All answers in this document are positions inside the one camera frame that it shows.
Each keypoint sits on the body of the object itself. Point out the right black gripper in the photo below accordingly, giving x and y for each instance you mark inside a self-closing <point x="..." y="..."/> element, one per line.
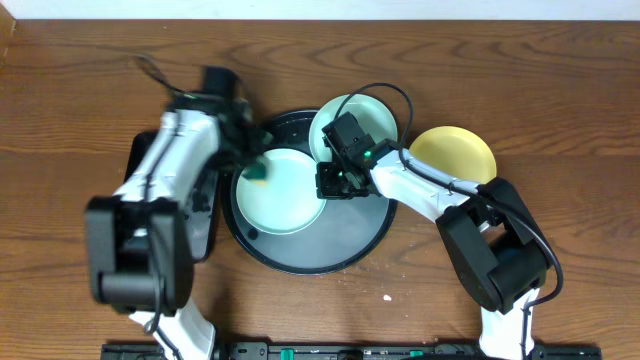
<point x="324" y="190"/>

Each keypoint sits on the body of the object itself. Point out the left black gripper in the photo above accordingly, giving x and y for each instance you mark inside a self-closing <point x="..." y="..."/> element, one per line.
<point x="252" y="150"/>

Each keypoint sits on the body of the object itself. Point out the black round tray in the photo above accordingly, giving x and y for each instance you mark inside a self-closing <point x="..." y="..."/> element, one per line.
<point x="345" y="231"/>

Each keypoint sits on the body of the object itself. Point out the mint plate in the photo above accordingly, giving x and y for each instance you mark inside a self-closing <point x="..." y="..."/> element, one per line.
<point x="284" y="202"/>
<point x="372" y="115"/>

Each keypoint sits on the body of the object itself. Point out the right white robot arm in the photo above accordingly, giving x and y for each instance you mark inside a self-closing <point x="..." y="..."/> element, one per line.
<point x="499" y="254"/>

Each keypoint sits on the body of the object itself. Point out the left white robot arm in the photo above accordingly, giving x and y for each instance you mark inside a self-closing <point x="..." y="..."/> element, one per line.
<point x="140" y="239"/>

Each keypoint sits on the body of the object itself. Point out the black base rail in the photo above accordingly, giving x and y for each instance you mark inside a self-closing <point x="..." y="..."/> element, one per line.
<point x="264" y="351"/>

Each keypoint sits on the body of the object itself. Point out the black rectangular tray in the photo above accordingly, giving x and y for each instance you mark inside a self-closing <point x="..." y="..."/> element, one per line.
<point x="201" y="202"/>

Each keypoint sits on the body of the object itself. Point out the green yellow sponge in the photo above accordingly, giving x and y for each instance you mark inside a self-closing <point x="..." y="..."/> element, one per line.
<point x="256" y="172"/>

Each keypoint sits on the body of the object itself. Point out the yellow plate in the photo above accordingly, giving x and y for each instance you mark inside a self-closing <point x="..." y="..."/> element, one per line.
<point x="457" y="152"/>

